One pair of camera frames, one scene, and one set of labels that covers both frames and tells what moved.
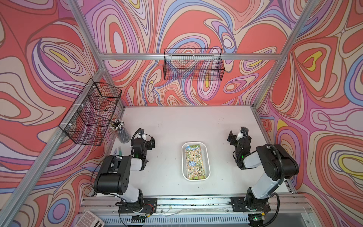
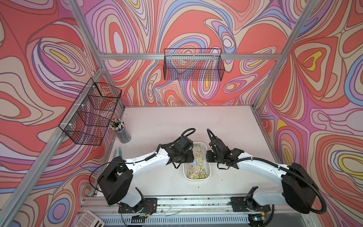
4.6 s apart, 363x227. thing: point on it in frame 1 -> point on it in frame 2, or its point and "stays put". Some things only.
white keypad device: (89, 219) stays put
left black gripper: (149, 146) -> (191, 158)
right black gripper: (233, 138) -> (209, 157)
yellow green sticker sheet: (194, 161) stays put
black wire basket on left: (87, 121) stays put
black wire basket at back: (193, 65) stays put
